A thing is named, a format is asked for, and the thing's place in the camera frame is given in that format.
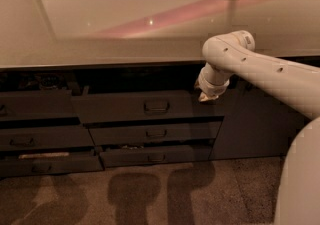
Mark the dark grey cabinet door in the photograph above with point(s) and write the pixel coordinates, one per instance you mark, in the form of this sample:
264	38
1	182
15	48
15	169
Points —
258	125

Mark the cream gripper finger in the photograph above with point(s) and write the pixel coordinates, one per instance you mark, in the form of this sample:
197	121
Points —
205	98

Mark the dark grey drawer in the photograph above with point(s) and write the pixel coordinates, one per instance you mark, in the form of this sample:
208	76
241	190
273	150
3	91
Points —
155	155
28	165
31	105
155	133
134	106
39	138

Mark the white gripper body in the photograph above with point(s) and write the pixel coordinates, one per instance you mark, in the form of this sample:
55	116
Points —
213	88

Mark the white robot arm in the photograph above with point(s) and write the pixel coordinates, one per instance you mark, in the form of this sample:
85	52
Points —
296	85

